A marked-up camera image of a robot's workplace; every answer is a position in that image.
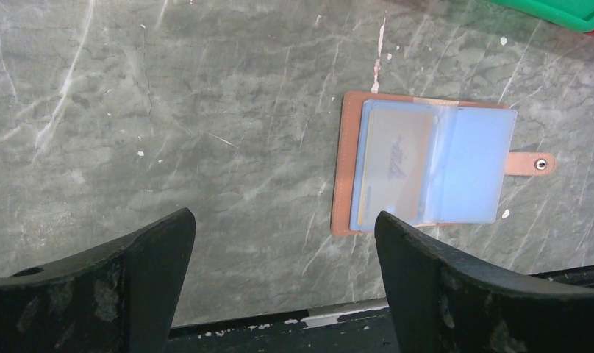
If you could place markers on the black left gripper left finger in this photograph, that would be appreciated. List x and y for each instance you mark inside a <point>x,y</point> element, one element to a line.
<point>120,296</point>

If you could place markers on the green plastic bin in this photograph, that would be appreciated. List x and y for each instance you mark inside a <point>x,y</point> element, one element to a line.
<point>576,15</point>

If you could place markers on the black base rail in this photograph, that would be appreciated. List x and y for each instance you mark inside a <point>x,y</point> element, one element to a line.
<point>357,327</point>

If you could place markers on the tan leather card holder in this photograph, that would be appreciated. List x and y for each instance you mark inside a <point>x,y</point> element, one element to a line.
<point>468,158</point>

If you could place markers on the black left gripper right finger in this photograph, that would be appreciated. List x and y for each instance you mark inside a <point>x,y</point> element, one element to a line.
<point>442,299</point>

